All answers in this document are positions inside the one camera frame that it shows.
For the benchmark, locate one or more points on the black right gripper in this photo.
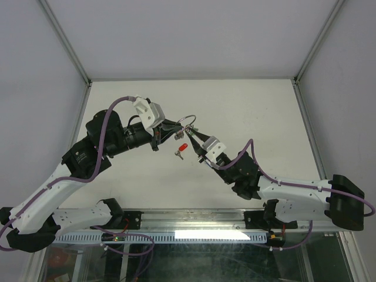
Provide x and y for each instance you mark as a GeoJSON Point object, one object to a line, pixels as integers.
{"type": "Point", "coordinates": [197, 147]}

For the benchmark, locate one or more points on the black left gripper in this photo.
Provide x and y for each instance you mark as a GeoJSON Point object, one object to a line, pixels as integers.
{"type": "Point", "coordinates": [163, 132]}

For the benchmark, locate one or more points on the metal keyring with clips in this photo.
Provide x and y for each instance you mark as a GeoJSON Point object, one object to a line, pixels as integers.
{"type": "Point", "coordinates": [184, 128]}

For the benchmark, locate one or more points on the key with red tag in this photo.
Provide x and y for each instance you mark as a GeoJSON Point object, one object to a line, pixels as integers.
{"type": "Point", "coordinates": [178, 153]}

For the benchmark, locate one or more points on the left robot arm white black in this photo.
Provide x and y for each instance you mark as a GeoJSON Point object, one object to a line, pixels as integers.
{"type": "Point", "coordinates": [38, 221]}

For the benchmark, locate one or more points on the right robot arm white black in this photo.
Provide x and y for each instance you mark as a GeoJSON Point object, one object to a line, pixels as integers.
{"type": "Point", "coordinates": [338, 200]}

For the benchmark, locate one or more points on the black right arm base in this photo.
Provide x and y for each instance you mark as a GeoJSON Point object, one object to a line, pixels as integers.
{"type": "Point", "coordinates": [258, 220]}

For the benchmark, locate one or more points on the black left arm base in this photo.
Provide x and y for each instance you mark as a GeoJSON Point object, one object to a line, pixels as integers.
{"type": "Point", "coordinates": [123, 218]}

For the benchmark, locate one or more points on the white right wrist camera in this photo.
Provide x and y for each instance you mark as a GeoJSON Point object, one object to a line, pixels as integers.
{"type": "Point", "coordinates": [214, 148]}

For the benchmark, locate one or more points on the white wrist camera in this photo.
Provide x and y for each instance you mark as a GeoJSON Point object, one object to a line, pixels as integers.
{"type": "Point", "coordinates": [151, 114]}
{"type": "Point", "coordinates": [214, 148]}

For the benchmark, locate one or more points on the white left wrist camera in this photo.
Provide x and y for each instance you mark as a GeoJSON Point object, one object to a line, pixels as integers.
{"type": "Point", "coordinates": [151, 114]}

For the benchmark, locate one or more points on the aluminium mounting rail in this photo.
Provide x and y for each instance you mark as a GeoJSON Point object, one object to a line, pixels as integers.
{"type": "Point", "coordinates": [159, 220]}

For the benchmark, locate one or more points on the white slotted cable duct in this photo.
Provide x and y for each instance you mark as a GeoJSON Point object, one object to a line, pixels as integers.
{"type": "Point", "coordinates": [173, 237]}

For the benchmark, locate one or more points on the right aluminium frame post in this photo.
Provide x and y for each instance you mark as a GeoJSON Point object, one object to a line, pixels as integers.
{"type": "Point", "coordinates": [297, 83]}

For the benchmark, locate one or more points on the aluminium frame post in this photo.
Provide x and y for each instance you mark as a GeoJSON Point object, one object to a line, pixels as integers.
{"type": "Point", "coordinates": [69, 50]}
{"type": "Point", "coordinates": [297, 83]}

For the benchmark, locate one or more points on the left aluminium frame post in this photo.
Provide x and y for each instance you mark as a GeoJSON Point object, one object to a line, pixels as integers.
{"type": "Point", "coordinates": [69, 50]}

